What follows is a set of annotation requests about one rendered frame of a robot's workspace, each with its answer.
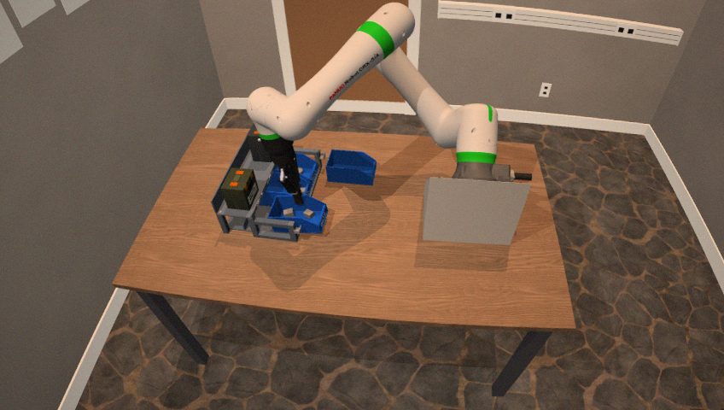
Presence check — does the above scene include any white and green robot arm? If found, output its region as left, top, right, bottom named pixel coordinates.
left=247, top=3, right=532, bottom=182

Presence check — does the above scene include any grey metal shelf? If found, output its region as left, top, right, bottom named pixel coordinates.
left=211, top=137, right=325, bottom=243

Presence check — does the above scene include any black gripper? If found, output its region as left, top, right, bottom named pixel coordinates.
left=269, top=144, right=304, bottom=204

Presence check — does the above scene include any blue bin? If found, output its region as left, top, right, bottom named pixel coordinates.
left=259, top=172, right=310, bottom=207
left=274, top=153, right=318, bottom=187
left=326, top=149, right=377, bottom=185
left=267, top=196, right=327, bottom=233

